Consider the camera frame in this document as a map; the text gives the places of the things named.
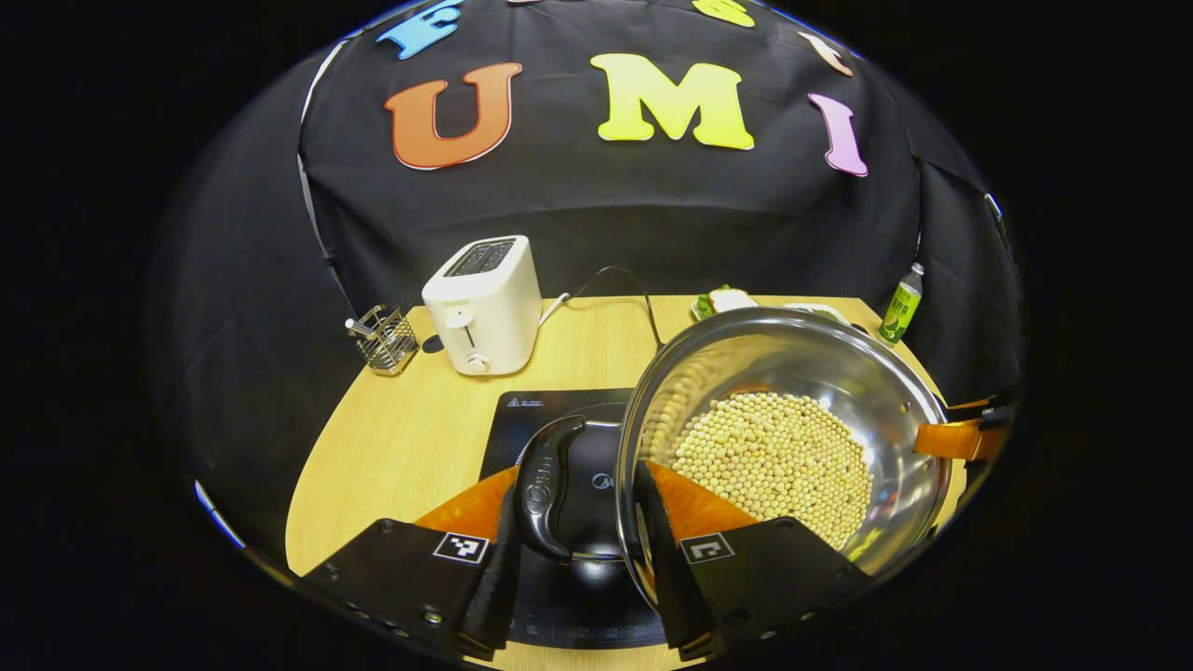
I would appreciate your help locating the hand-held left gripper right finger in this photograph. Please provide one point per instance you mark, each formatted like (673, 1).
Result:
(666, 578)

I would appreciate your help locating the pale rectangular plate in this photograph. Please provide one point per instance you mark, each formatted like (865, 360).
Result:
(696, 313)

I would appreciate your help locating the green label drink bottle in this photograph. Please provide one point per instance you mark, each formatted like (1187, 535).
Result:
(899, 312)

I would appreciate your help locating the white toaster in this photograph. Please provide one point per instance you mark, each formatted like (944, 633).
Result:
(485, 317)

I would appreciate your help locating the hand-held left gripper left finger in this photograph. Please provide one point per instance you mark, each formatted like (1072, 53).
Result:
(494, 606)

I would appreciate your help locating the pile of soybeans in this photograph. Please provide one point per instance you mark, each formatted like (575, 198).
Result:
(774, 457)

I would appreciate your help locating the white divided grain dish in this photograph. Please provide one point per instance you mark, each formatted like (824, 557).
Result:
(820, 310)

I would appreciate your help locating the black table grommet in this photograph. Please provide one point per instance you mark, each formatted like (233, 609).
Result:
(433, 344)

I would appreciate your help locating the stainless steel pot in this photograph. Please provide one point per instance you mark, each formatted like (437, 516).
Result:
(792, 359)

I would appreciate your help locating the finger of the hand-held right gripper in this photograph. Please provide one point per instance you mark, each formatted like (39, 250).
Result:
(951, 440)

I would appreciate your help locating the black induction cooktop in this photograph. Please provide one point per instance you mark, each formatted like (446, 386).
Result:
(522, 429)

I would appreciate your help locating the white bread sandwich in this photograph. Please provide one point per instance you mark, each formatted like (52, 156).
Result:
(732, 300)

